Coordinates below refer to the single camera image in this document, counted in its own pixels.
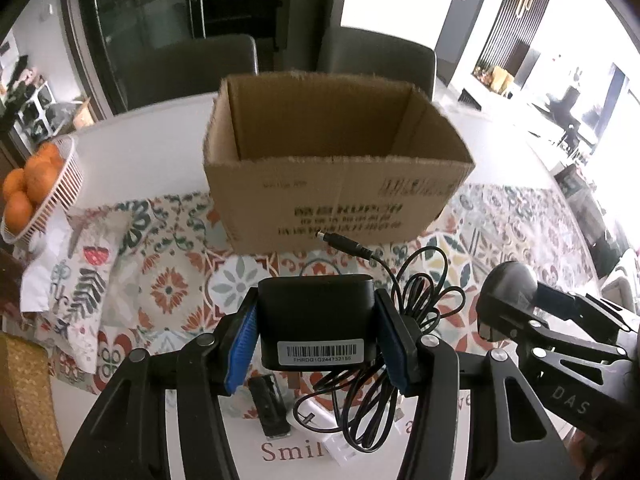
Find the black glass door cabinet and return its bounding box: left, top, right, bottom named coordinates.
left=77, top=0, right=283, bottom=111

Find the pile of oranges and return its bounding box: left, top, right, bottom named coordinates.
left=1, top=142, right=66, bottom=235

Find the white wire basket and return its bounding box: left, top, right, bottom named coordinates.
left=0, top=135, right=85, bottom=243

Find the white low sideboard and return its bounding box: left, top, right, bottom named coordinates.
left=460, top=67, right=526, bottom=107

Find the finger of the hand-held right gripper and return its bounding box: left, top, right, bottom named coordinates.
left=475, top=292, right=631, bottom=396
left=536, top=284, right=640, bottom=335

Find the black power adapter with cable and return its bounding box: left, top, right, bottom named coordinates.
left=257, top=230, right=468, bottom=456

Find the small black stick device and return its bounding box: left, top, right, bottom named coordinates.
left=249, top=375, right=292, bottom=437

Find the white shelf unit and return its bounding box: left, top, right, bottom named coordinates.
left=10, top=80, right=56, bottom=146

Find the patterned floral table mat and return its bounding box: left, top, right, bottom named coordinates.
left=35, top=182, right=603, bottom=423

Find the dark grey round device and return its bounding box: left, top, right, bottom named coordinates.
left=475, top=261, right=540, bottom=343

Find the grey room door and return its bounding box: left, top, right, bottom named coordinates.
left=434, top=0, right=497, bottom=86

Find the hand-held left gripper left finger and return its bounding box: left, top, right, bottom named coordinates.
left=55, top=287, right=261, bottom=480

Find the dark grey dining chair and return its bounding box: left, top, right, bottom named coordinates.
left=317, top=27, right=437, bottom=101
left=117, top=35, right=259, bottom=111

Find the cardboard box on floor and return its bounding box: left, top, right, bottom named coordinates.
left=72, top=100, right=97, bottom=129

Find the small white connector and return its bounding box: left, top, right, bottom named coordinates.
left=324, top=432, right=362, bottom=462

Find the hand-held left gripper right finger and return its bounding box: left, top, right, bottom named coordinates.
left=372, top=287, right=586, bottom=480

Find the folded floral cloth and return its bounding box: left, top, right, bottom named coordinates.
left=20, top=207, right=133, bottom=376

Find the woven straw mat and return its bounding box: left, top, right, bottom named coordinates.
left=0, top=335, right=66, bottom=480

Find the brown cardboard box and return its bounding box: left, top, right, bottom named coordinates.
left=202, top=74, right=475, bottom=255

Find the white card with red lettering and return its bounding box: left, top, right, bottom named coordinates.
left=165, top=385, right=476, bottom=480

